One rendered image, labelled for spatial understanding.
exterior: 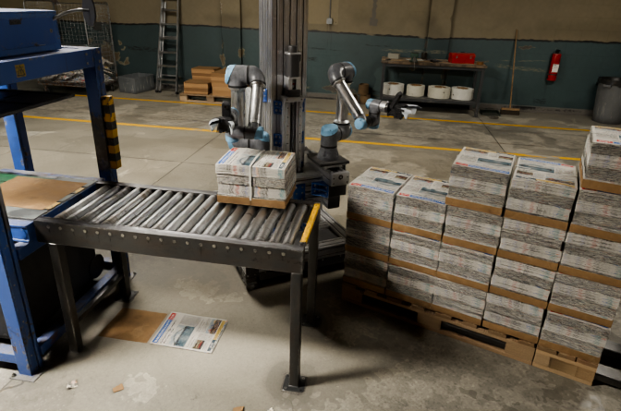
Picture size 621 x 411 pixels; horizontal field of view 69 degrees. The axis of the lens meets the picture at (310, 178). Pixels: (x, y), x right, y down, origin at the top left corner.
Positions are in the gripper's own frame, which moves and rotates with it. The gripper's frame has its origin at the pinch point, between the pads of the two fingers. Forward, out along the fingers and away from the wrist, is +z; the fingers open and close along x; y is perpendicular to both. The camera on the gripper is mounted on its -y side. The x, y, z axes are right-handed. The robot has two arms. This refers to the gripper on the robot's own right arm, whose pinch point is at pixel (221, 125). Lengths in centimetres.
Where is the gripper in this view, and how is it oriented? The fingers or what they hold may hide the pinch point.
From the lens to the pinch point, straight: 235.2
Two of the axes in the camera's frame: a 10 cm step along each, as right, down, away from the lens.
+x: -9.9, -1.6, -0.4
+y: -1.7, 9.2, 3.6
